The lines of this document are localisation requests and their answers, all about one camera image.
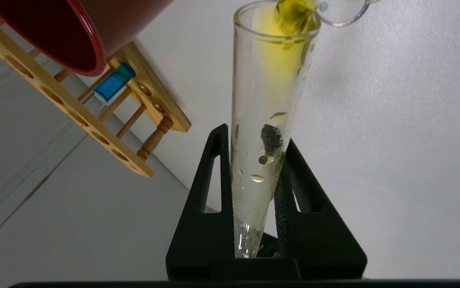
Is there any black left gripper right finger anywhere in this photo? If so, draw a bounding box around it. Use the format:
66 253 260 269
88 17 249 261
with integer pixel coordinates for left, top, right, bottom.
258 138 368 280

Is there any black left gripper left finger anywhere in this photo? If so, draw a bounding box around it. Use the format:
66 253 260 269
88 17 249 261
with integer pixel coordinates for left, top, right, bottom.
166 123 235 280

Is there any test tube bright yellow liquid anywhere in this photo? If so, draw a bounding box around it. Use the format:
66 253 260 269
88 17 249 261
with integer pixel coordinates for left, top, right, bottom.
230 0 322 260

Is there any test tube blue liquid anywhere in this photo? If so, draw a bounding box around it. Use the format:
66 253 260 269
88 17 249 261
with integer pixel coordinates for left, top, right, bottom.
0 62 136 218

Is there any wooden test tube rack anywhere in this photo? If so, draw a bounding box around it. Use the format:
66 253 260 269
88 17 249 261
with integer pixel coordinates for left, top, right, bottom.
0 6 192 178

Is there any clear glass beaker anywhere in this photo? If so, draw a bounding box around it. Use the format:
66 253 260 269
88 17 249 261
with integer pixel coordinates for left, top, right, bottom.
274 0 380 28

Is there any red plastic cup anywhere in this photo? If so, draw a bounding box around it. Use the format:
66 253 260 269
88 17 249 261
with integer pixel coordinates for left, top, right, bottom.
0 0 174 77

